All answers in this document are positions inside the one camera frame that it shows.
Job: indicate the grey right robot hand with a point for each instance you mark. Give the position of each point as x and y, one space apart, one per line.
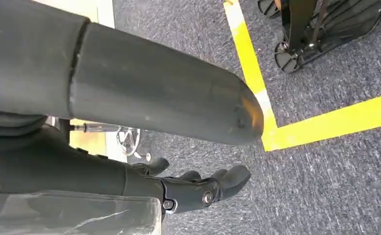
151 94

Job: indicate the silver spoked wheel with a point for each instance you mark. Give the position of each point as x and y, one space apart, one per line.
129 141

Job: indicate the yellow floor tape strip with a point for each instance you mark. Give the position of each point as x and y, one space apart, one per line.
339 125
249 61

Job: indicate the clear plastic cover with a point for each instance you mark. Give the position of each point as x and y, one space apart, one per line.
67 215

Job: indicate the black robot leg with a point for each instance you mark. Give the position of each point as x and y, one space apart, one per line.
299 22

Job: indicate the black robot foot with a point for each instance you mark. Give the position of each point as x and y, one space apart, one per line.
343 26

